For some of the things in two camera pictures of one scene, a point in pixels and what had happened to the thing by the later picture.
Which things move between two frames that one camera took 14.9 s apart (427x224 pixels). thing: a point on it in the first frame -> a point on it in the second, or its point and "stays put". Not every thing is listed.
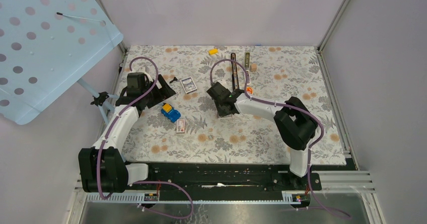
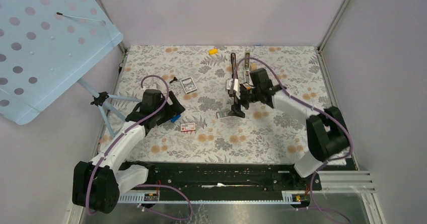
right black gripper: x=221 y=113 -> x=236 y=107
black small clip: x=174 y=79 stays put
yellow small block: x=213 y=51 stays put
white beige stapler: x=247 y=67 stays put
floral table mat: x=186 y=131 stays put
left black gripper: x=164 y=91 -> x=175 y=107
